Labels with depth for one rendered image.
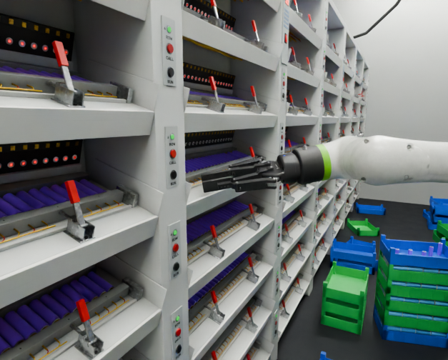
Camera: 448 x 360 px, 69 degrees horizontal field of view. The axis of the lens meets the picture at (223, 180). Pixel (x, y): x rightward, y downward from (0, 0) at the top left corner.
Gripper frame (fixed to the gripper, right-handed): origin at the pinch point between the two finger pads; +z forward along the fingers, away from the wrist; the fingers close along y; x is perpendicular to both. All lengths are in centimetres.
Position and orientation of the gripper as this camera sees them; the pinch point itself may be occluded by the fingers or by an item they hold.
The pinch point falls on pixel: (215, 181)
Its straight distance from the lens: 80.7
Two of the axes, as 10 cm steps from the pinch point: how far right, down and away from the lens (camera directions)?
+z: -9.8, 1.7, -0.6
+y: -1.4, -4.8, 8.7
